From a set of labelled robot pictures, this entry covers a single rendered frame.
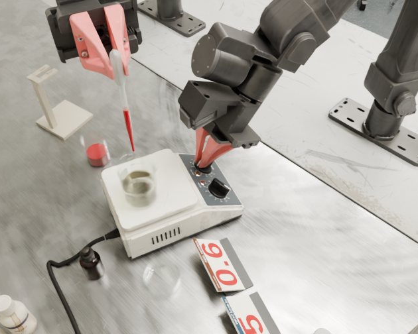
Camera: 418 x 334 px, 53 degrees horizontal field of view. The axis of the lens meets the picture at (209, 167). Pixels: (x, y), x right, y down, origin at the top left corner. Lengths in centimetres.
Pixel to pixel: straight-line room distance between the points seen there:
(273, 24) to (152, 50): 51
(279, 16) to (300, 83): 40
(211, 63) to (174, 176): 19
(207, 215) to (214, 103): 18
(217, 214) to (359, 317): 25
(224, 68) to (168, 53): 49
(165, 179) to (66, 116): 32
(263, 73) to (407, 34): 24
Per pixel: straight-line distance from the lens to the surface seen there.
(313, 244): 71
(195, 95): 56
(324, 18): 59
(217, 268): 63
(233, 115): 61
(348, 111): 91
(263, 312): 64
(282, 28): 57
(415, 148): 88
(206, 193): 67
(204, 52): 57
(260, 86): 60
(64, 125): 88
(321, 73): 100
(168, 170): 66
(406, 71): 76
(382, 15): 314
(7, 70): 108
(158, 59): 102
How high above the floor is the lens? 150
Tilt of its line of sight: 50 degrees down
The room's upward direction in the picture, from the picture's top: straight up
